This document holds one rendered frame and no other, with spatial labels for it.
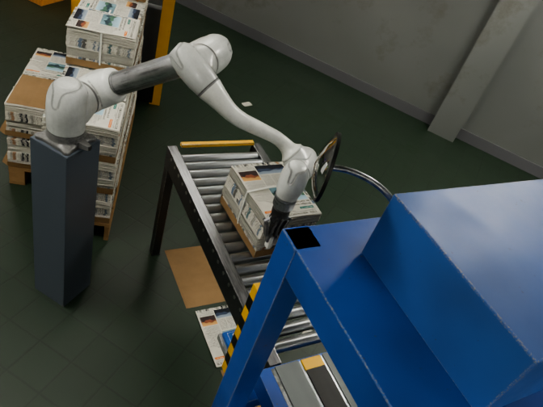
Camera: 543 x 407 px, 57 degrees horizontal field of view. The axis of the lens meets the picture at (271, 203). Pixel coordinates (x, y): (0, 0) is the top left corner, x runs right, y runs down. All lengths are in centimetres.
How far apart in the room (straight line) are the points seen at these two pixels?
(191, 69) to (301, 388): 119
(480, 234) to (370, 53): 481
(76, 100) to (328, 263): 132
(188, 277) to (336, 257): 198
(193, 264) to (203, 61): 166
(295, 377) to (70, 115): 134
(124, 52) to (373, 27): 333
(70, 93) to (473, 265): 163
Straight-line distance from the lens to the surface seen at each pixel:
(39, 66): 371
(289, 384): 191
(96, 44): 319
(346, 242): 131
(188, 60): 185
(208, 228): 231
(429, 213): 119
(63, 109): 219
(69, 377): 274
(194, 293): 308
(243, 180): 224
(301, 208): 220
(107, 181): 297
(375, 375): 109
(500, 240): 125
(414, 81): 588
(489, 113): 588
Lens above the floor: 237
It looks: 38 degrees down
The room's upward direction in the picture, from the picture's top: 20 degrees clockwise
